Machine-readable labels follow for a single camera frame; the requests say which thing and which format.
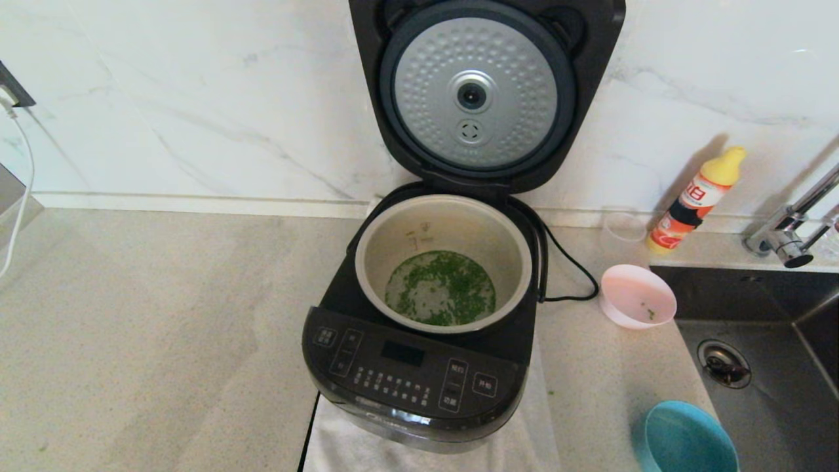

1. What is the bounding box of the pink bowl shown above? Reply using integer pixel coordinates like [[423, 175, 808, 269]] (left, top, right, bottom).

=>
[[600, 264, 677, 330]]

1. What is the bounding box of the black rice cooker lid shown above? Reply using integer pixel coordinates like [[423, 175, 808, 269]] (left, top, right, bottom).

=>
[[348, 0, 627, 195]]

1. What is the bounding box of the blue bowl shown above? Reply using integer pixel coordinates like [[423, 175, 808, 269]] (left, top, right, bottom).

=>
[[633, 401, 740, 472]]

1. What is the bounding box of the cream inner pot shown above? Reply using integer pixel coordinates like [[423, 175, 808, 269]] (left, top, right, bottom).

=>
[[355, 194, 533, 335]]

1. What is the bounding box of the black rice cooker body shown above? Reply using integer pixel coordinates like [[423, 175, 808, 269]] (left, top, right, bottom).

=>
[[302, 184, 548, 454]]

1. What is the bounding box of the clear glass cup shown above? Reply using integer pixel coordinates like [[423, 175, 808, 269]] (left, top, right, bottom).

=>
[[602, 208, 650, 245]]

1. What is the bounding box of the white cloth mat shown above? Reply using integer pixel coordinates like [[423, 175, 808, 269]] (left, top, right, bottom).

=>
[[303, 357, 564, 472]]

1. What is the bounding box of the black strip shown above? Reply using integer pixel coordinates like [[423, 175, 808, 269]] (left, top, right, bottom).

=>
[[296, 395, 321, 472]]

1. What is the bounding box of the orange yellow detergent bottle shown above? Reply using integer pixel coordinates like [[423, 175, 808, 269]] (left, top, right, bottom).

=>
[[646, 146, 749, 255]]

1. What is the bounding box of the steel sink drain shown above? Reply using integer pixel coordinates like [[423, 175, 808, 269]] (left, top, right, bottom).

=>
[[697, 339, 753, 389]]

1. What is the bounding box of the chrome faucet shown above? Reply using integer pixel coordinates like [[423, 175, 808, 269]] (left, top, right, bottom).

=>
[[742, 164, 839, 269]]

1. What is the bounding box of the steel sink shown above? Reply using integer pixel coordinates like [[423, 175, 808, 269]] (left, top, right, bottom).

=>
[[649, 264, 839, 472]]

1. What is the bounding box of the black power cable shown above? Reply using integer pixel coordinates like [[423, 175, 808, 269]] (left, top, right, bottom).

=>
[[537, 213, 599, 302]]

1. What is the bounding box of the white charger cable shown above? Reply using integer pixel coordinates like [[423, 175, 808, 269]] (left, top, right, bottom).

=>
[[0, 98, 35, 279]]

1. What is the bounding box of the grey wall outlet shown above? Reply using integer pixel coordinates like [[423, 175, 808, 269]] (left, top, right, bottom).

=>
[[0, 60, 37, 109]]

